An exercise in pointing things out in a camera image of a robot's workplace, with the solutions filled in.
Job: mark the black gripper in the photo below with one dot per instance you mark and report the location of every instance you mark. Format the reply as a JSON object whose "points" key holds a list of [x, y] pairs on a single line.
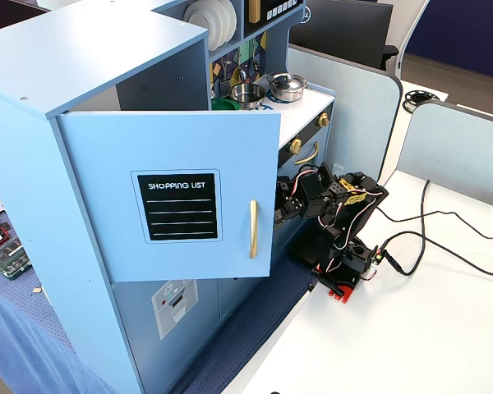
{"points": [[284, 199]]}

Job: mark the blue door with shopping list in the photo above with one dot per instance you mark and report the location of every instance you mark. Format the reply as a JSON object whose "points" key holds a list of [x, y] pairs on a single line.
{"points": [[107, 164]]}

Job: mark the red arm base clamp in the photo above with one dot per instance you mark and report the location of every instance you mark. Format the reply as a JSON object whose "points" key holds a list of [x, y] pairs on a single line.
{"points": [[337, 287]]}

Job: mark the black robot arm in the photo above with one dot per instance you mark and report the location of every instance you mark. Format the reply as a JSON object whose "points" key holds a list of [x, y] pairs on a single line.
{"points": [[353, 213]]}

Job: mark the plain blue lower door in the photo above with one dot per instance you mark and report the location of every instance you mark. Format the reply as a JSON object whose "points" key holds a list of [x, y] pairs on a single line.
{"points": [[240, 295]]}

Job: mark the open steel pot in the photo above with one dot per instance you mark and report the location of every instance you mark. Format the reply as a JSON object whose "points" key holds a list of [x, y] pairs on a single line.
{"points": [[246, 93]]}

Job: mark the black toy microwave door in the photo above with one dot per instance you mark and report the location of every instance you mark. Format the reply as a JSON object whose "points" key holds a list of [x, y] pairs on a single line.
{"points": [[279, 18]]}

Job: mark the blue door with dispenser sticker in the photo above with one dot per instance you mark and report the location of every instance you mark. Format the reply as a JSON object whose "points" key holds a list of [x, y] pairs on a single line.
{"points": [[135, 328]]}

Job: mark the light blue toy kitchen cabinet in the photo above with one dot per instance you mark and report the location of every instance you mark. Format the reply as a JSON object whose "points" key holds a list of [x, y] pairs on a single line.
{"points": [[24, 164]]}

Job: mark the gold stove knob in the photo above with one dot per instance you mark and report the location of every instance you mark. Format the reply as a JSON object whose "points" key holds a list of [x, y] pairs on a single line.
{"points": [[296, 146], [323, 120]]}

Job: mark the green bowl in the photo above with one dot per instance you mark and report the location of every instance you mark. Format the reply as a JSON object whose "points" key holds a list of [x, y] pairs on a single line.
{"points": [[224, 104]]}

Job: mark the steel pot with lid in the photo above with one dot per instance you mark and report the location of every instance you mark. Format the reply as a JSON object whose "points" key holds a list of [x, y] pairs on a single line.
{"points": [[287, 84]]}

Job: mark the light blue desk partition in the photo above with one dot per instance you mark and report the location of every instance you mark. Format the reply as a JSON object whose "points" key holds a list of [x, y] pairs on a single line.
{"points": [[456, 147], [353, 102]]}

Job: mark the small dark cup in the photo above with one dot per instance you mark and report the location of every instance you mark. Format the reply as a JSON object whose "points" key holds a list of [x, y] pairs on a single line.
{"points": [[225, 87]]}

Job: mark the hanging steel ladle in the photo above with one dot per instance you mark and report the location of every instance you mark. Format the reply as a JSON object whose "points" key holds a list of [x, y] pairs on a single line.
{"points": [[242, 74]]}

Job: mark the hanging steel utensil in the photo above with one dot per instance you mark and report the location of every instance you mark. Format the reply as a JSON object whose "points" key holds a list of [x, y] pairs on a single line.
{"points": [[255, 63]]}

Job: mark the black computer monitor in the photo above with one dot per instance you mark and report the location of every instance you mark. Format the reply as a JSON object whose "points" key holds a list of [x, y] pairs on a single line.
{"points": [[337, 28]]}

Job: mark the white plate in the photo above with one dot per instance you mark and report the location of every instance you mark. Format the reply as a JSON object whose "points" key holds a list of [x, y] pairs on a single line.
{"points": [[222, 24], [197, 16], [232, 20]]}

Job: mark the small tan block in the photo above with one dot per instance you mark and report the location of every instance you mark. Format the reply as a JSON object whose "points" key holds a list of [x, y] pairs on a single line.
{"points": [[37, 290]]}

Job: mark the clear green bit case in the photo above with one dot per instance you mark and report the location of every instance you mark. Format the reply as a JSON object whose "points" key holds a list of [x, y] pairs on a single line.
{"points": [[10, 260]]}

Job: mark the blue woven cloth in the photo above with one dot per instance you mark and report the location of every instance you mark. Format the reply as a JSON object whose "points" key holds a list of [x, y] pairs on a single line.
{"points": [[24, 328]]}

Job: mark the dark wooden desk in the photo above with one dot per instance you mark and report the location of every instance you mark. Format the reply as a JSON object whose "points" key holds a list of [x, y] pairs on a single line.
{"points": [[8, 12]]}

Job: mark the white wall socket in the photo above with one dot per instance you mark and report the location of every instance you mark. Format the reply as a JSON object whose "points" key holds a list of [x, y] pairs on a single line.
{"points": [[338, 169]]}

